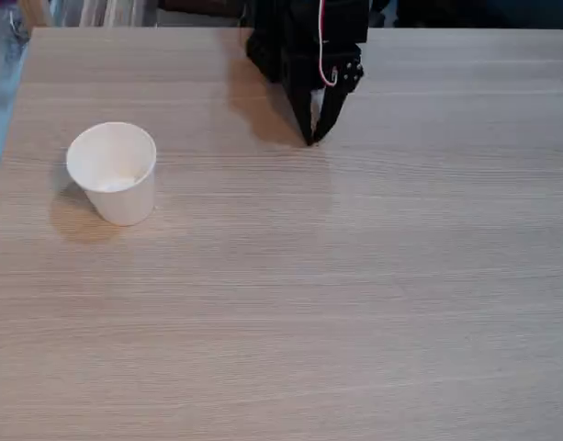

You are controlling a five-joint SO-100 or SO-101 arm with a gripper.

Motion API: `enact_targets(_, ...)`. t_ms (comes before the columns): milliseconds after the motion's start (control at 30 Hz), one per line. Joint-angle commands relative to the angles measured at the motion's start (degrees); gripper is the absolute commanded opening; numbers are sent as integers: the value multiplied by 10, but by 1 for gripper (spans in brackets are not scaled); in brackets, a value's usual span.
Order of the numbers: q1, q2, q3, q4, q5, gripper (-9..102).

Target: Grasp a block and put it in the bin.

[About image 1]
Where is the pale striped curtain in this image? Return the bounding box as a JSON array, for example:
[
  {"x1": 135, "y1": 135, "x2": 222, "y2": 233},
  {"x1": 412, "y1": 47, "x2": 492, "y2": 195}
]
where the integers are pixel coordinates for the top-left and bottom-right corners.
[{"x1": 53, "y1": 0, "x2": 159, "y2": 28}]

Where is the white paper cup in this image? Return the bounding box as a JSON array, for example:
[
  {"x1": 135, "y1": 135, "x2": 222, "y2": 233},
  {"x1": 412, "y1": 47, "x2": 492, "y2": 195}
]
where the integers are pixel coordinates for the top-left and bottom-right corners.
[{"x1": 65, "y1": 120, "x2": 158, "y2": 227}]

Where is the wooden chair part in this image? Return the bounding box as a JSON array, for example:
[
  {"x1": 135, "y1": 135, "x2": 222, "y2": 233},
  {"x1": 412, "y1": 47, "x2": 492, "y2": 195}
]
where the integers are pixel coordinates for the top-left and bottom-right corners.
[{"x1": 17, "y1": 0, "x2": 53, "y2": 28}]

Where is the blue fabric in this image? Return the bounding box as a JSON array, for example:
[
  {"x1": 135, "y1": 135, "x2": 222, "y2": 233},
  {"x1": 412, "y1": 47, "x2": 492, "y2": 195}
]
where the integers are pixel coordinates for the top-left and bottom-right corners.
[{"x1": 0, "y1": 4, "x2": 32, "y2": 203}]

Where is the white and red motor cable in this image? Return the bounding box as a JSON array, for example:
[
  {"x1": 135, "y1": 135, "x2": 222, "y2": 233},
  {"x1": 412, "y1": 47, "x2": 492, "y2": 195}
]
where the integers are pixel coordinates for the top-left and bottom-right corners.
[{"x1": 317, "y1": 0, "x2": 342, "y2": 88}]

